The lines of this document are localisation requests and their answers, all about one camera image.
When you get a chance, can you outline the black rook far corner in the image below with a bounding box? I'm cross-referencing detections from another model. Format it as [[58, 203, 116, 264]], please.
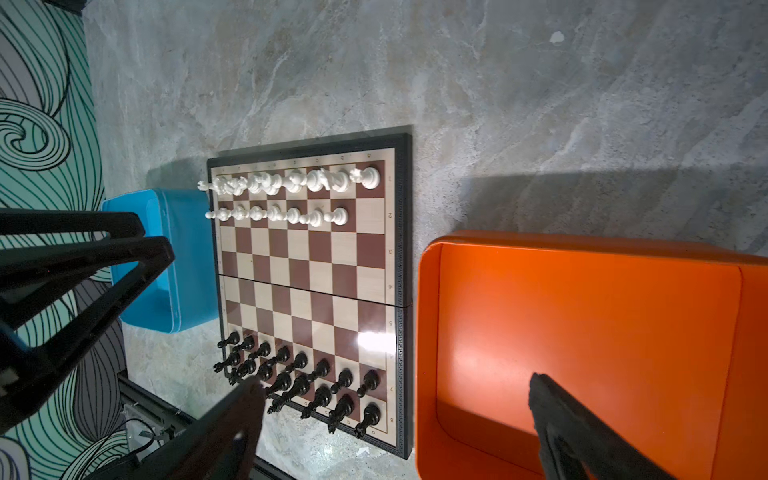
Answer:
[[213, 351, 242, 373]]

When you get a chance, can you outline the white rook right corner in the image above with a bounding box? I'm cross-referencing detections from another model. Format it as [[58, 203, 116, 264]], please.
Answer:
[[197, 176, 231, 195]]

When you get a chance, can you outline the black knight chess piece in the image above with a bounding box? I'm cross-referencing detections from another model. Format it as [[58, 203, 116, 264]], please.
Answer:
[[327, 394, 356, 434]]

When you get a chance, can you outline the white queen chess piece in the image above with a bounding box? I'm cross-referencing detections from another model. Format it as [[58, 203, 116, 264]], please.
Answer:
[[282, 170, 307, 193]]

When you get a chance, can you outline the black queen chess piece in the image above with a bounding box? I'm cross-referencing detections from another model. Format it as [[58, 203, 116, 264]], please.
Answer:
[[265, 372, 293, 396]]

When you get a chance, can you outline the white bishop chess piece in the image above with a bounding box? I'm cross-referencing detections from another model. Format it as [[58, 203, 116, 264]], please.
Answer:
[[305, 169, 326, 192]]

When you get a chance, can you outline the folding chess board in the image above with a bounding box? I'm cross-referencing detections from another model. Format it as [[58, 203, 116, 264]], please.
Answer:
[[204, 128, 413, 458]]

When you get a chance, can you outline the black king chess piece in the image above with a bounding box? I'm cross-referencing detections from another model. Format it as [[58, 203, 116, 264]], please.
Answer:
[[267, 375, 311, 414]]

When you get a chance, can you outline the black rook chess piece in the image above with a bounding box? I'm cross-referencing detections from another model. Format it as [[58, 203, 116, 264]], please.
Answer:
[[354, 403, 382, 439]]

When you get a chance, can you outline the white rook left corner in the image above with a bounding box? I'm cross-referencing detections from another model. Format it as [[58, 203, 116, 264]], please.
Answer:
[[348, 166, 381, 190]]

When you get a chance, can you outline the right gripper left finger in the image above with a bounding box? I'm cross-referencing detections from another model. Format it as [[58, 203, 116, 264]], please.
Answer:
[[128, 378, 265, 479]]

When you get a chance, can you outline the white knight chess piece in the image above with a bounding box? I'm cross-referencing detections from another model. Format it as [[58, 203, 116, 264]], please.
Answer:
[[317, 169, 351, 192]]

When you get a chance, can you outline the blue plastic tray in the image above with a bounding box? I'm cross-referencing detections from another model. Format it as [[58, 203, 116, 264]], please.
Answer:
[[102, 189, 219, 334]]

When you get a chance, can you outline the black pawn in tray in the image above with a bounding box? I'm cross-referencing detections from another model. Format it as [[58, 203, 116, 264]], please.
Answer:
[[217, 331, 241, 349]]

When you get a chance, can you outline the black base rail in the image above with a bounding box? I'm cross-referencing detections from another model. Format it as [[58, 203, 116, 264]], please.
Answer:
[[85, 373, 290, 479]]

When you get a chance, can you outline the black bishop chess piece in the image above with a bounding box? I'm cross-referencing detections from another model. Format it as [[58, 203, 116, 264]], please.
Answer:
[[300, 385, 332, 419]]

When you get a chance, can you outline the orange plastic tray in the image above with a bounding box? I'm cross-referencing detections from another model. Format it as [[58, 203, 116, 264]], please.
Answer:
[[414, 231, 767, 479]]

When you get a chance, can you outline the white rook corner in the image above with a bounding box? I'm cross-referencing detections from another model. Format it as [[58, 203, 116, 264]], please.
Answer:
[[197, 176, 231, 195], [348, 166, 381, 190]]

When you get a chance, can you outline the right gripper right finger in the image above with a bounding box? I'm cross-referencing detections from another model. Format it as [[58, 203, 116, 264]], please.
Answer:
[[528, 373, 672, 479]]

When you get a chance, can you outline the black pawn near edge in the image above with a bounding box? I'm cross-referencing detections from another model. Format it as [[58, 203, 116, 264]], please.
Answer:
[[356, 370, 381, 398]]

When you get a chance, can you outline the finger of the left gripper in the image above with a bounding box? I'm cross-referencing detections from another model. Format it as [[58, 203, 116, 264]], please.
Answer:
[[1, 209, 145, 238], [1, 236, 175, 431]]

